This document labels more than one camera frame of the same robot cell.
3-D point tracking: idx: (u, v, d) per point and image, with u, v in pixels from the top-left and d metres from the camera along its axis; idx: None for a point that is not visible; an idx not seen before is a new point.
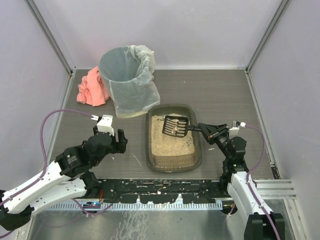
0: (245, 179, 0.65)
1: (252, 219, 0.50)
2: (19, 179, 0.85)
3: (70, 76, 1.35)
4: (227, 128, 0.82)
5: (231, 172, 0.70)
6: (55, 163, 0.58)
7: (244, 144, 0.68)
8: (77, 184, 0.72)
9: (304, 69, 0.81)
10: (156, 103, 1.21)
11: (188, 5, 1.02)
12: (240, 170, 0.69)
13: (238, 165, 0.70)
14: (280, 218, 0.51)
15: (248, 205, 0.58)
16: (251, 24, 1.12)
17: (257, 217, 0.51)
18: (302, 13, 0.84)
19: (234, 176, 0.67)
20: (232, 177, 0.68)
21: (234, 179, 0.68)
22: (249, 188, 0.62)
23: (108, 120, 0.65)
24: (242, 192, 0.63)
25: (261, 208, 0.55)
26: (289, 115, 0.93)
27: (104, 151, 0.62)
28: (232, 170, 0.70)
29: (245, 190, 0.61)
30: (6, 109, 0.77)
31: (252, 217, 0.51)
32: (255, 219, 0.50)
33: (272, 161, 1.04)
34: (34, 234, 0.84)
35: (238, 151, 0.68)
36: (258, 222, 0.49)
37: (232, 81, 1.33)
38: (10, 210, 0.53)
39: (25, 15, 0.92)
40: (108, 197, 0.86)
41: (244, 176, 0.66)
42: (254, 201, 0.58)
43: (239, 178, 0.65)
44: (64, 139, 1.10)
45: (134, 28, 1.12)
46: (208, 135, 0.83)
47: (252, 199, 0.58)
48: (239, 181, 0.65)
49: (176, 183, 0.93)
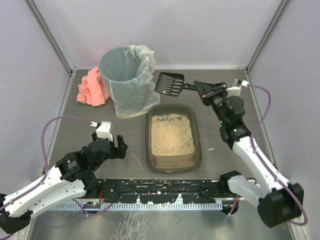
0: (251, 147, 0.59)
1: (272, 196, 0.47)
2: (19, 180, 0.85)
3: (70, 76, 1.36)
4: (225, 88, 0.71)
5: (233, 137, 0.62)
6: (56, 168, 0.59)
7: (242, 104, 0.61)
8: (76, 184, 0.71)
9: (304, 69, 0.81)
10: (156, 103, 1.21)
11: (188, 5, 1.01)
12: (241, 133, 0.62)
13: (238, 129, 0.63)
14: (298, 188, 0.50)
15: (262, 180, 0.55)
16: (251, 24, 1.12)
17: (277, 194, 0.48)
18: (302, 13, 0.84)
19: (238, 145, 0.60)
20: (235, 145, 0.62)
21: (237, 149, 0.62)
22: (258, 157, 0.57)
23: (106, 126, 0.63)
24: (251, 165, 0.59)
25: (279, 182, 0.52)
26: (289, 115, 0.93)
27: (104, 157, 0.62)
28: (234, 136, 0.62)
29: (255, 163, 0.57)
30: (6, 109, 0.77)
31: (272, 194, 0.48)
32: (275, 196, 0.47)
33: (272, 161, 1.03)
34: (34, 234, 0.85)
35: (238, 113, 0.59)
36: (280, 199, 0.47)
37: (232, 81, 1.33)
38: (11, 214, 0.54)
39: (26, 16, 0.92)
40: (108, 198, 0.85)
41: (249, 144, 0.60)
42: (269, 175, 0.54)
43: (245, 146, 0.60)
44: (64, 140, 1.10)
45: (135, 27, 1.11)
46: (200, 96, 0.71)
47: (265, 172, 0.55)
48: (245, 151, 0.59)
49: (176, 183, 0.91)
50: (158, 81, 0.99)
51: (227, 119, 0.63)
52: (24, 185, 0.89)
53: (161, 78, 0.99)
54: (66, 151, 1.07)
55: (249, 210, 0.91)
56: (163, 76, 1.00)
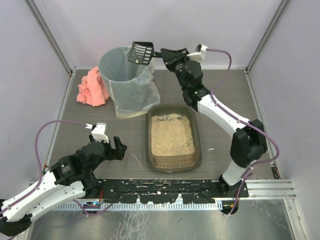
0: (212, 102, 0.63)
1: (238, 135, 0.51)
2: (19, 180, 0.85)
3: (70, 76, 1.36)
4: (185, 54, 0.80)
5: (195, 99, 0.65)
6: (50, 173, 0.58)
7: (199, 67, 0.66)
8: (75, 186, 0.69)
9: (304, 69, 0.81)
10: (156, 103, 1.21)
11: (188, 5, 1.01)
12: (202, 93, 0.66)
13: (199, 91, 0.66)
14: (257, 122, 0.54)
15: (226, 125, 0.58)
16: (251, 24, 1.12)
17: (241, 132, 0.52)
18: (302, 13, 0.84)
19: (201, 104, 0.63)
20: (199, 105, 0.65)
21: (201, 108, 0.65)
22: (220, 108, 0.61)
23: (101, 127, 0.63)
24: (215, 117, 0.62)
25: (241, 122, 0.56)
26: (289, 115, 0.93)
27: (98, 160, 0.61)
28: (195, 97, 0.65)
29: (218, 113, 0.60)
30: (6, 110, 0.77)
31: (237, 133, 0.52)
32: (240, 135, 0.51)
33: (272, 161, 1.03)
34: (34, 234, 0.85)
35: (196, 76, 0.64)
36: (244, 135, 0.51)
37: (231, 81, 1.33)
38: (8, 219, 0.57)
39: (26, 16, 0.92)
40: (108, 198, 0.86)
41: (210, 99, 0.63)
42: (231, 119, 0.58)
43: (207, 103, 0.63)
44: (64, 140, 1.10)
45: (135, 27, 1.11)
46: (165, 63, 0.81)
47: (228, 118, 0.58)
48: (208, 107, 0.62)
49: (176, 183, 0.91)
50: (131, 50, 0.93)
51: (188, 82, 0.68)
52: (24, 185, 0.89)
53: (135, 48, 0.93)
54: (66, 151, 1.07)
55: (249, 210, 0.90)
56: (136, 46, 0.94)
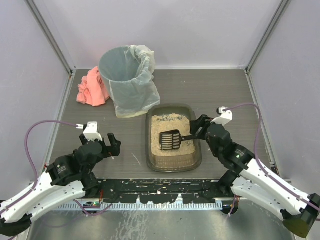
0: (262, 171, 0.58)
1: (302, 217, 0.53)
2: (19, 181, 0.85)
3: (70, 76, 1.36)
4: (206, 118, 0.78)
5: (236, 164, 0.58)
6: (47, 173, 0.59)
7: (222, 128, 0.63)
8: (75, 185, 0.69)
9: (305, 69, 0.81)
10: (156, 103, 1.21)
11: (188, 5, 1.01)
12: (242, 156, 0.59)
13: (240, 153, 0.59)
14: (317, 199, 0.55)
15: (284, 201, 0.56)
16: (251, 25, 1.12)
17: (304, 214, 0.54)
18: (302, 14, 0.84)
19: (250, 173, 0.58)
20: (243, 172, 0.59)
21: (245, 174, 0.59)
22: (275, 181, 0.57)
23: (92, 126, 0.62)
24: (268, 188, 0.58)
25: (302, 201, 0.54)
26: (290, 115, 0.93)
27: (96, 160, 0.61)
28: (236, 161, 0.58)
29: (273, 187, 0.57)
30: (6, 109, 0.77)
31: (303, 216, 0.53)
32: (304, 217, 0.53)
33: (272, 161, 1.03)
34: (34, 234, 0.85)
35: (224, 137, 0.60)
36: (310, 217, 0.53)
37: (231, 81, 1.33)
38: (7, 220, 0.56)
39: (26, 16, 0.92)
40: (108, 198, 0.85)
41: (258, 168, 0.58)
42: (290, 195, 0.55)
43: (256, 172, 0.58)
44: (64, 140, 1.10)
45: (135, 27, 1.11)
46: None
47: (286, 194, 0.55)
48: (258, 178, 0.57)
49: (176, 183, 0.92)
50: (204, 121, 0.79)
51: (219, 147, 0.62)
52: (24, 185, 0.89)
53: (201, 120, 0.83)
54: (66, 151, 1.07)
55: (249, 210, 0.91)
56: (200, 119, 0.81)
